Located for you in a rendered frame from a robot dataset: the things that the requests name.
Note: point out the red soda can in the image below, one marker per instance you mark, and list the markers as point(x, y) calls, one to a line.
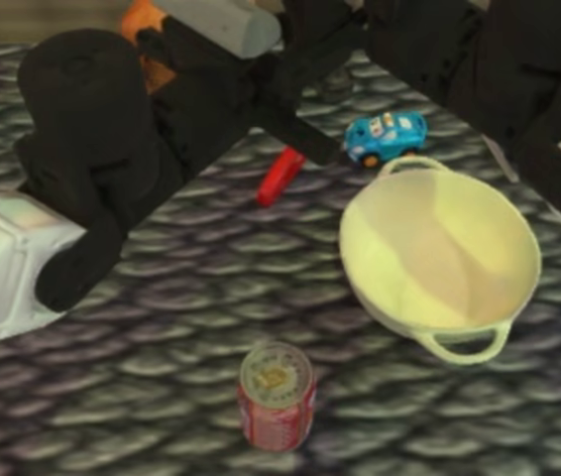
point(276, 401)

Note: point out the orange toy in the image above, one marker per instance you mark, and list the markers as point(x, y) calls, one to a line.
point(137, 17)

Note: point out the blue toy car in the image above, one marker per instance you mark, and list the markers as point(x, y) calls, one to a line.
point(384, 136)

